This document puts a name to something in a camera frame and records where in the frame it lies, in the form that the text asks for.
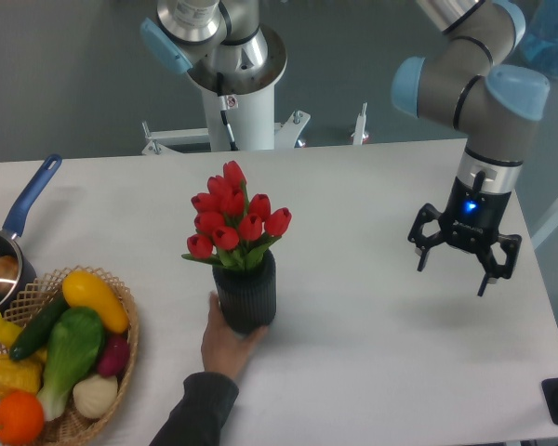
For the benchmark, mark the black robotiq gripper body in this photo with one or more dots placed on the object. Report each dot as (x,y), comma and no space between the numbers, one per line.
(470,221)

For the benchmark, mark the dark grey ribbed vase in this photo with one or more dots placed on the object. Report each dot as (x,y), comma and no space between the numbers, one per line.
(248,301)

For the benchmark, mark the red tulip bouquet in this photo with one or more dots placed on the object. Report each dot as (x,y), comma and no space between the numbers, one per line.
(233,230)

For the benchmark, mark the dark grey sleeved forearm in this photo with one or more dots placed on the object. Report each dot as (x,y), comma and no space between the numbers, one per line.
(202,412)

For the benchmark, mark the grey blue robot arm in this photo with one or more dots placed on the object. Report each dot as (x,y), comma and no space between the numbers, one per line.
(469,87)

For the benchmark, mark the person's hand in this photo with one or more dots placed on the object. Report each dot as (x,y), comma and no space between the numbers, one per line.
(223,351)

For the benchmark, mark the yellow squash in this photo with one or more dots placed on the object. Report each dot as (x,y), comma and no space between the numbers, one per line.
(84,289)

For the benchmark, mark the green lettuce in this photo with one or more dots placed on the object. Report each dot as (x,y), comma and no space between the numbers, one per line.
(72,349)

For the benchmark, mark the white garlic bulb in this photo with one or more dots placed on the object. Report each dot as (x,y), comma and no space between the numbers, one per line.
(94,396)

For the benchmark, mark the green cucumber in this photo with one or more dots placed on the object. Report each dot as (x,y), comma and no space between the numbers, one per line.
(37,331)

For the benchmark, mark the woven wicker basket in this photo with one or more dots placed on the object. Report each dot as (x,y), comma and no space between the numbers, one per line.
(72,428)

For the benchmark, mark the small yellow pepper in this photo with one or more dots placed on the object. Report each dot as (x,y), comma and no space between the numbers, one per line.
(9,332)

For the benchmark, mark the orange fruit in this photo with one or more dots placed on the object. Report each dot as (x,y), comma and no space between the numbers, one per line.
(21,418)

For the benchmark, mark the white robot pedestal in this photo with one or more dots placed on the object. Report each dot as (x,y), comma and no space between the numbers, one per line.
(237,85)

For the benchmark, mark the blue handled saucepan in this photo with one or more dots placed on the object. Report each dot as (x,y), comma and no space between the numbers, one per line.
(15,221)

